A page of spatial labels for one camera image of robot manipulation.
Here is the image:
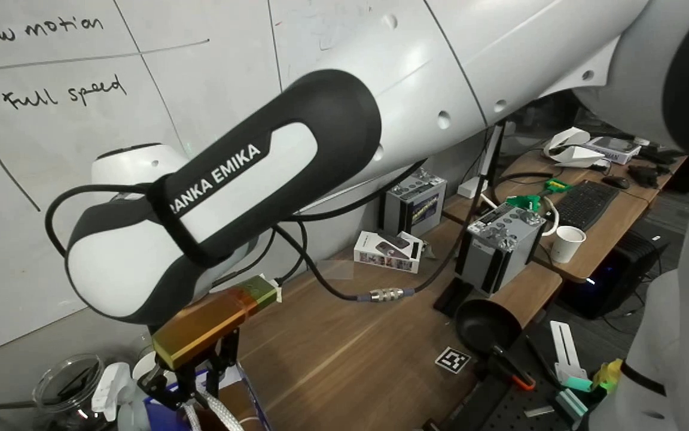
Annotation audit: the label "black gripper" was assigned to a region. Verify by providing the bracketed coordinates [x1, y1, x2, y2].
[139, 327, 243, 405]

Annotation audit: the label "white product box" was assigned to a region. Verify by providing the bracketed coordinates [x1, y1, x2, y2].
[351, 228, 428, 278]

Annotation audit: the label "grey box with round holes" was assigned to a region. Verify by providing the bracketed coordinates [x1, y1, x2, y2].
[455, 207, 547, 297]

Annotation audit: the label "glass jar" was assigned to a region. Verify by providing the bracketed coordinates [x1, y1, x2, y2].
[31, 353, 108, 422]

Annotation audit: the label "black white fiducial tag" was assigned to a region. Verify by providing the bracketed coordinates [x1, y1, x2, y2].
[432, 345, 474, 375]

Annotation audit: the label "black frying pan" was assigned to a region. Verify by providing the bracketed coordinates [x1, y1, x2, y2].
[452, 297, 539, 394]

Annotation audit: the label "black perforated board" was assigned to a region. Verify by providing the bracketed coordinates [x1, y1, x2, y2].
[438, 317, 642, 431]

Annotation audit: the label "white power adapter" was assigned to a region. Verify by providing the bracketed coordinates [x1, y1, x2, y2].
[456, 174, 491, 203]

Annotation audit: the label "black monitor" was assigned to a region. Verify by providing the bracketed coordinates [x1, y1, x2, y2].
[484, 97, 602, 185]

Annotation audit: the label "green plastic object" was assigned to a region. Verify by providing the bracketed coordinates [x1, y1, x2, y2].
[504, 177, 574, 214]

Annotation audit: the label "green yellow hand tools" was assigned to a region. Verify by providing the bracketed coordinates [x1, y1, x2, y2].
[554, 356, 631, 422]

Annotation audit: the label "black keyboard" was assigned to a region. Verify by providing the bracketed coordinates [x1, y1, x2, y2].
[554, 180, 627, 234]

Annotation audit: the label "black computer tower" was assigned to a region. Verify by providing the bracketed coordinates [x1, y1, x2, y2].
[562, 234, 671, 321]

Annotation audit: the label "white headset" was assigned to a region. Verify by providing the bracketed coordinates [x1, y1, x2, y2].
[543, 123, 613, 170]

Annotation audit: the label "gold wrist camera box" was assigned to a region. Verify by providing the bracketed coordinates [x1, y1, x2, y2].
[150, 273, 284, 371]

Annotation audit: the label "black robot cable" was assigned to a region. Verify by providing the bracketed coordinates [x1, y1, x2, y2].
[43, 116, 511, 307]

